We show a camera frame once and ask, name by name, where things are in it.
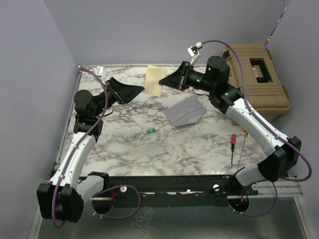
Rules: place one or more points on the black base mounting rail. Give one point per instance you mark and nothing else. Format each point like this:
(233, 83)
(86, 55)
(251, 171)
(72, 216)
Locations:
(168, 191)

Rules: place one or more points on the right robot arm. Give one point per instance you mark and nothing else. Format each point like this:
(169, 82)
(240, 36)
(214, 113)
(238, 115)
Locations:
(279, 148)

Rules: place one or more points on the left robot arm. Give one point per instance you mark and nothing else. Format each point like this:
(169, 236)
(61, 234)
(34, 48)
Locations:
(63, 197)

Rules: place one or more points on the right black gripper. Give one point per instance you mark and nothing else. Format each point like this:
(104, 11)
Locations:
(178, 79)

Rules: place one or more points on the tan paper letter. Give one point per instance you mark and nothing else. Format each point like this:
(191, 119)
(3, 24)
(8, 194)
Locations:
(151, 83)

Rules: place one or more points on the tan plastic tool case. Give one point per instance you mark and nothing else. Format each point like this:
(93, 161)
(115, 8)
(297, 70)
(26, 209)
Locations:
(264, 89)

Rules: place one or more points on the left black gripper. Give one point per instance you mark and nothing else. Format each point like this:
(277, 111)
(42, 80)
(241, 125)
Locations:
(122, 93)

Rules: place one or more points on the grey envelope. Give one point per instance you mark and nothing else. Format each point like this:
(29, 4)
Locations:
(189, 111)

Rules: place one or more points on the yellow black long screwdriver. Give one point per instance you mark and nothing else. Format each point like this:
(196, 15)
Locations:
(242, 149)

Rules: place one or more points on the red handled screwdriver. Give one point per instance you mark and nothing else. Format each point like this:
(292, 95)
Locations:
(233, 142)

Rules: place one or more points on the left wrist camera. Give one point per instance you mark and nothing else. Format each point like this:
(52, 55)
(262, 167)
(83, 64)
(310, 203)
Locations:
(99, 70)

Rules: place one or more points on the green white glue stick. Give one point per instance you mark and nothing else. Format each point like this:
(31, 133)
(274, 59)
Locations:
(151, 130)

